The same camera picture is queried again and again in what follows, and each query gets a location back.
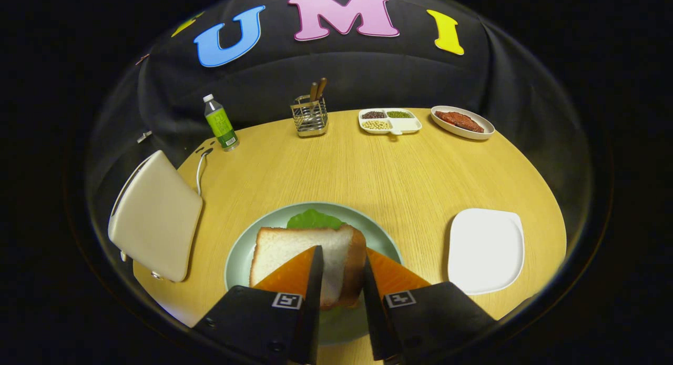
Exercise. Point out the round pale green plate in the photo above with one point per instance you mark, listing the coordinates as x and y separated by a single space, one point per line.
242 254

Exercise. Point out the toasted white bread slice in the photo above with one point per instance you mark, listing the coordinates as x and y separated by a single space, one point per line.
294 246

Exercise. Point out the square white plate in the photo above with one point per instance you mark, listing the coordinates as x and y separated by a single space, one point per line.
486 249

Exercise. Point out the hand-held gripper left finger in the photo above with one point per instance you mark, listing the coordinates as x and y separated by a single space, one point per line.
313 307

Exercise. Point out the black backdrop cloth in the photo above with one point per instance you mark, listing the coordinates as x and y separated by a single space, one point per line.
342 75

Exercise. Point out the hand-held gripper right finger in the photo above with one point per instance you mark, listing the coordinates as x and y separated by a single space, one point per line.
376 312

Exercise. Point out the round white meat plate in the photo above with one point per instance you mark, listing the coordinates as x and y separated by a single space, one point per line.
486 124

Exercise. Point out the red meat slice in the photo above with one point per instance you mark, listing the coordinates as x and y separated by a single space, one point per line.
457 120

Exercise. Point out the white cloth clip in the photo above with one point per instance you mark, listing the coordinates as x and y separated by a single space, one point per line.
144 137

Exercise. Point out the white toaster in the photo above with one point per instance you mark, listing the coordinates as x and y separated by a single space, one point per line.
157 218

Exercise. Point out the green lettuce leaf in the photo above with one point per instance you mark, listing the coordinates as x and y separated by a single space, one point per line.
315 220

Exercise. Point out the white divided dish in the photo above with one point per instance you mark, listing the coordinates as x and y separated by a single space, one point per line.
407 125

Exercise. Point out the green label plastic bottle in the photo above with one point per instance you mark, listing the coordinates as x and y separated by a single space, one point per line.
221 125

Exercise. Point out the pile of dark red beans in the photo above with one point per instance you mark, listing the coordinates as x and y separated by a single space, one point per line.
373 114

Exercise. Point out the orange cloth clip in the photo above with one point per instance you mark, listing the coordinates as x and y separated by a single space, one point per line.
142 59

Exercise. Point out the pile of green mung beans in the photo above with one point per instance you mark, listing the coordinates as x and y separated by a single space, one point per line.
399 114

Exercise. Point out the pile of yellow soybeans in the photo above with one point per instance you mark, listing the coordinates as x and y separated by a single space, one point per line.
376 124

